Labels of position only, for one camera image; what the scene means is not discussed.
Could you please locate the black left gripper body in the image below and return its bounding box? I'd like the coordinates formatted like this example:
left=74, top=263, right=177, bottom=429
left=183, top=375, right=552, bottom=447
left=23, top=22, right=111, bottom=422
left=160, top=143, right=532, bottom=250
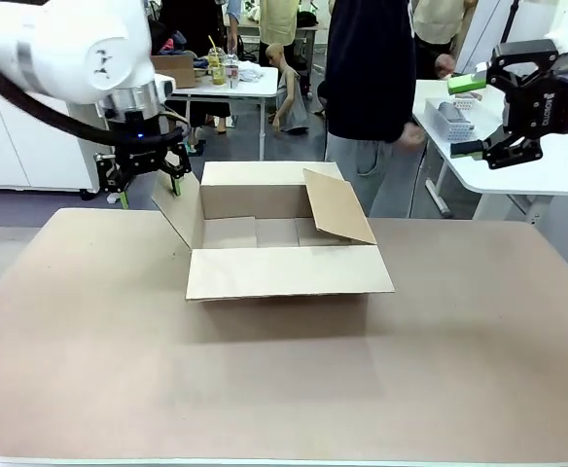
left=107, top=107, right=184, bottom=177

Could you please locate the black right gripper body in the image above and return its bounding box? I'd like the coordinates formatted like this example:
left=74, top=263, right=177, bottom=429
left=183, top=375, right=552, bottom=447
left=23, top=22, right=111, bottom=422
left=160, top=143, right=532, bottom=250
left=504, top=62, right=568, bottom=140

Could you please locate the brown cardboard shipping box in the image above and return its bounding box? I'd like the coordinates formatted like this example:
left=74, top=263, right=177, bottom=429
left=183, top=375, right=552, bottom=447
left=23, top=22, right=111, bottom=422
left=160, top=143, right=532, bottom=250
left=151, top=161, right=396, bottom=303

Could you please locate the small brown cardboard box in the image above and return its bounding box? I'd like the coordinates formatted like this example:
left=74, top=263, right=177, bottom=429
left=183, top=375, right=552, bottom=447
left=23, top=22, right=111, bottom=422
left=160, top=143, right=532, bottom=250
left=150, top=53, right=197, bottom=90

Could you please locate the person's left hand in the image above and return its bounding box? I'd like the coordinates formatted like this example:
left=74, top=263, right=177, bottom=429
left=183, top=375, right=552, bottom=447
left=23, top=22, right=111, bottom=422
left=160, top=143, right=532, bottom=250
left=402, top=123, right=427, bottom=147

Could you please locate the white side table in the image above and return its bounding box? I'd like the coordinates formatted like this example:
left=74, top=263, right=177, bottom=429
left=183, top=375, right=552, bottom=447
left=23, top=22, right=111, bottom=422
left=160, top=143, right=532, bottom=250
left=411, top=79, right=568, bottom=226

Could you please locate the white perforated plastic basket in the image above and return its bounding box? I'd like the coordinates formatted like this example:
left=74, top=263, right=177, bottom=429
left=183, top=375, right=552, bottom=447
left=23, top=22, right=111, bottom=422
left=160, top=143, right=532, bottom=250
left=424, top=96, right=478, bottom=143

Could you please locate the grey item in basket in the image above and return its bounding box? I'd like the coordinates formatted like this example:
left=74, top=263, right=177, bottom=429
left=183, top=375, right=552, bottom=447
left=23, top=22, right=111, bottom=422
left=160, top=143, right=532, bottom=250
left=438, top=101, right=466, bottom=124

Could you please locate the bystander in cream shirt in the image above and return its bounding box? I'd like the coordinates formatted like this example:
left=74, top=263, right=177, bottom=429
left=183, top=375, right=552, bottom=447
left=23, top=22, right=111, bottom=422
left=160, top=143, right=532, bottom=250
left=412, top=0, right=479, bottom=82

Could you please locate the white cabinet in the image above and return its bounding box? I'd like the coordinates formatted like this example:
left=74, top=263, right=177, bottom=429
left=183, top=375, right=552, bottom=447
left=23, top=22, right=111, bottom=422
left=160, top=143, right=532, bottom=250
left=0, top=72, right=98, bottom=192

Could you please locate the plastic cup with yellow straw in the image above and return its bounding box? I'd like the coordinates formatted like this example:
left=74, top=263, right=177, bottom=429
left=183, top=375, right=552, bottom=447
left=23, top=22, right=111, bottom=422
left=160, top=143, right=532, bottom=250
left=207, top=34, right=228, bottom=87

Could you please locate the white background table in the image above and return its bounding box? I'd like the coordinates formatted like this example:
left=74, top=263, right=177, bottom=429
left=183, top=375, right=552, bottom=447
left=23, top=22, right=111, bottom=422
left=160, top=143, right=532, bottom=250
left=164, top=64, right=280, bottom=162

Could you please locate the clear plastic bottle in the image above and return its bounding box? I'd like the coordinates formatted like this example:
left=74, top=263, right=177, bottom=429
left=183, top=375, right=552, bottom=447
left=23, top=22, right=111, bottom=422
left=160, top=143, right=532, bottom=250
left=225, top=47, right=241, bottom=90

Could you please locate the bystander in black clothes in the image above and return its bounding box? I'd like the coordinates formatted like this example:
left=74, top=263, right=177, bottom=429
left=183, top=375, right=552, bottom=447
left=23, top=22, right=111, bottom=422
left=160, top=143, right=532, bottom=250
left=159, top=0, right=240, bottom=135

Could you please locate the bald child mannequin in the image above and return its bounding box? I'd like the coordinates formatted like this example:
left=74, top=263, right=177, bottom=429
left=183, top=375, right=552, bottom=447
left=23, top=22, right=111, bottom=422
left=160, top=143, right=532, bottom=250
left=264, top=42, right=310, bottom=135

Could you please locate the person in dark sweatshirt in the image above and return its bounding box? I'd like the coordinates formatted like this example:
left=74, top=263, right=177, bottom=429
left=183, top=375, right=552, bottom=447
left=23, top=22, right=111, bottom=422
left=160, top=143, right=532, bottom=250
left=321, top=0, right=429, bottom=218

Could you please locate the bystander in pale yellow top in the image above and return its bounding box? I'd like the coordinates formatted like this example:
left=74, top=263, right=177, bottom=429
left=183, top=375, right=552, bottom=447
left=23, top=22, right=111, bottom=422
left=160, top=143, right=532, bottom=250
left=258, top=0, right=335, bottom=46

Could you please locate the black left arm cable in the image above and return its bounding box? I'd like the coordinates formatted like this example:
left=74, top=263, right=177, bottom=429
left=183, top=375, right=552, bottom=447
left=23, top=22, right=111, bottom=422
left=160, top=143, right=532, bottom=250
left=0, top=52, right=191, bottom=147

